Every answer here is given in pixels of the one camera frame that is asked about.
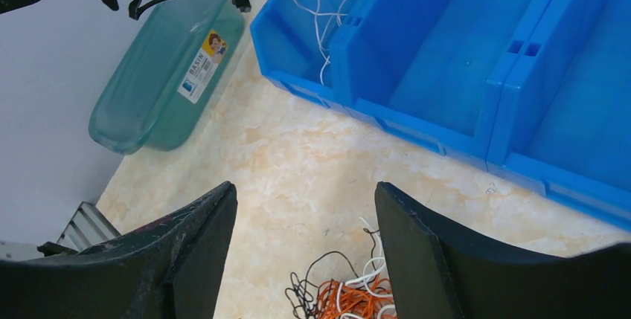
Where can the aluminium frame rail left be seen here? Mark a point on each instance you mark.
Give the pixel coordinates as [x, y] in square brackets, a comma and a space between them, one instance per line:
[87, 227]

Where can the blue plastic compartment bin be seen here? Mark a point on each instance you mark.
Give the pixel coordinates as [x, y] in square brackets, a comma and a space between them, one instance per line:
[534, 91]

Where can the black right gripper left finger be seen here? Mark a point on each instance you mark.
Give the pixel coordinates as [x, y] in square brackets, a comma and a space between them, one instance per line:
[169, 268]

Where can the teal plastic basin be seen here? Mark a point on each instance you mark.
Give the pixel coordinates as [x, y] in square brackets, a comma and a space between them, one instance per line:
[162, 85]

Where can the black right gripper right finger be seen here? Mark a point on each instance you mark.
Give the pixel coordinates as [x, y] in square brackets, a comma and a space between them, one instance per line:
[441, 269]

